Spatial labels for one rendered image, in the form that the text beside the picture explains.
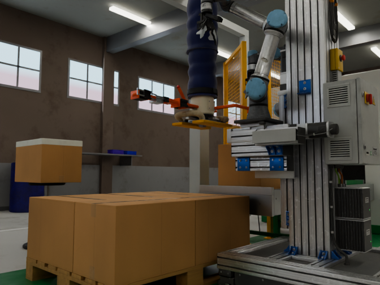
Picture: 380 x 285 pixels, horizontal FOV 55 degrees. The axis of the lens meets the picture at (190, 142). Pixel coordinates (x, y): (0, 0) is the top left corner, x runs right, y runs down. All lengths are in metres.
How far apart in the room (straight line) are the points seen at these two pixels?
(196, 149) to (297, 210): 1.99
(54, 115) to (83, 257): 6.36
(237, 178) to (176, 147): 7.74
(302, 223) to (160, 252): 0.86
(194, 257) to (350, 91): 1.32
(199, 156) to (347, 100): 2.22
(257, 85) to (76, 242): 1.36
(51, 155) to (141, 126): 6.31
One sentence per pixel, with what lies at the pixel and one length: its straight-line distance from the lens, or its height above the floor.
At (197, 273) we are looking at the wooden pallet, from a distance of 2.40.
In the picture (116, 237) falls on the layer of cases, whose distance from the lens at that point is 1.93.
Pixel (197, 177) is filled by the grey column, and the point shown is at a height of 0.67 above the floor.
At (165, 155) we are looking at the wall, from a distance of 10.29.
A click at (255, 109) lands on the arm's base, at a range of 2.29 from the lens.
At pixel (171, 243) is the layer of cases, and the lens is 2.20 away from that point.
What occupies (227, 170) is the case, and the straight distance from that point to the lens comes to 3.01.
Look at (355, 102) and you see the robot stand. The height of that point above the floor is 1.09.
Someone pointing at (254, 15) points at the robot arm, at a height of 1.70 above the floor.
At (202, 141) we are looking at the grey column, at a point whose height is 1.06.
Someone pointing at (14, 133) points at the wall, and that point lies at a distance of 7.95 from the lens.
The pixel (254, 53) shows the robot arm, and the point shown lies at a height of 1.60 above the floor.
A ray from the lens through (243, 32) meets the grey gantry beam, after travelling 6.69.
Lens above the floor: 0.71
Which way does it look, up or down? 5 degrees up
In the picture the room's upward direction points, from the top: straight up
